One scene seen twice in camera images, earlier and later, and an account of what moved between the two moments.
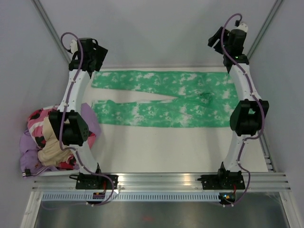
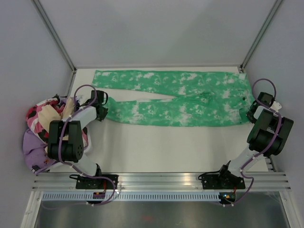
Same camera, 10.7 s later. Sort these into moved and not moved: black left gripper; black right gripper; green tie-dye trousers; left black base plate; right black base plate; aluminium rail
Moved: black left gripper; black right gripper
Not moved: aluminium rail; right black base plate; left black base plate; green tie-dye trousers
